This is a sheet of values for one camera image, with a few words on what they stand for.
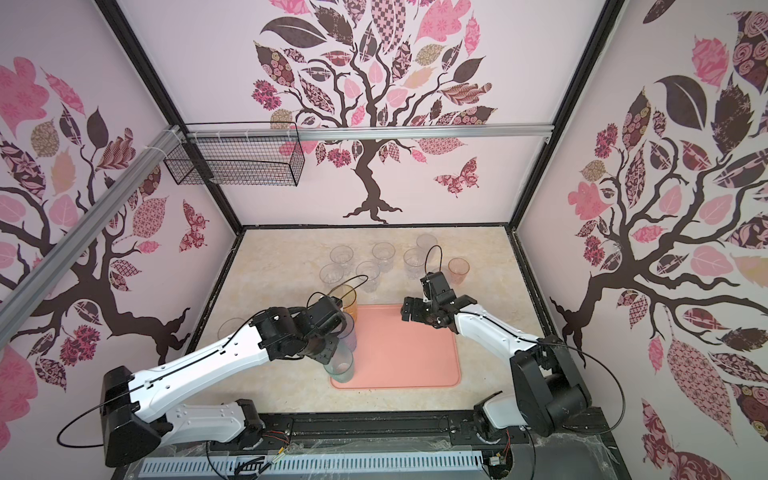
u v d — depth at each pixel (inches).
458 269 39.5
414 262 41.7
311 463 27.5
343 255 41.9
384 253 42.0
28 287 20.3
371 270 40.9
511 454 28.0
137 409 15.3
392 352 35.7
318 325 22.0
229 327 33.4
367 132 36.9
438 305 26.6
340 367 32.2
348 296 33.5
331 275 40.4
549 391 16.6
